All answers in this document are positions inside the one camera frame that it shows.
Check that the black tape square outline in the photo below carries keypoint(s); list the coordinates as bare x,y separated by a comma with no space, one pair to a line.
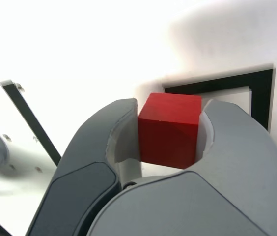
261,98

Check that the black tape strip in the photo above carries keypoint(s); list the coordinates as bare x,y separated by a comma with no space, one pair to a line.
30,123

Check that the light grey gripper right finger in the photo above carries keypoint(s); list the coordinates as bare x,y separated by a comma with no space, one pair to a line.
214,196

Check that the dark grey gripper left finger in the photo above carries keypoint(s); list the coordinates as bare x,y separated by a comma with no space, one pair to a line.
84,159

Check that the red cube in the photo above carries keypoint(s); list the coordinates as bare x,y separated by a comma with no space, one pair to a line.
168,127

